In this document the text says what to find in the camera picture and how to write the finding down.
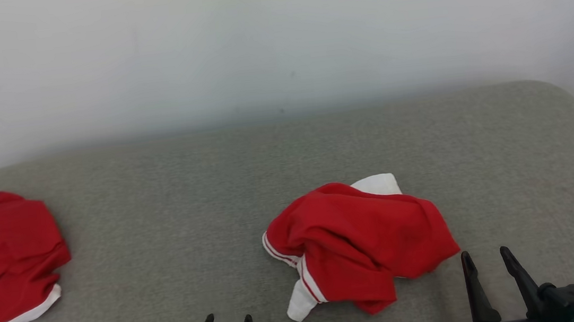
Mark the red garment with striped trim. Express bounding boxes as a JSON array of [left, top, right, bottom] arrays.
[[256, 166, 467, 322]]

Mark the red garment with white band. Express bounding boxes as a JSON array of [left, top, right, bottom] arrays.
[[0, 185, 79, 322]]

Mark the grey fabric sofa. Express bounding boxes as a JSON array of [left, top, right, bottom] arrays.
[[0, 75, 574, 322]]

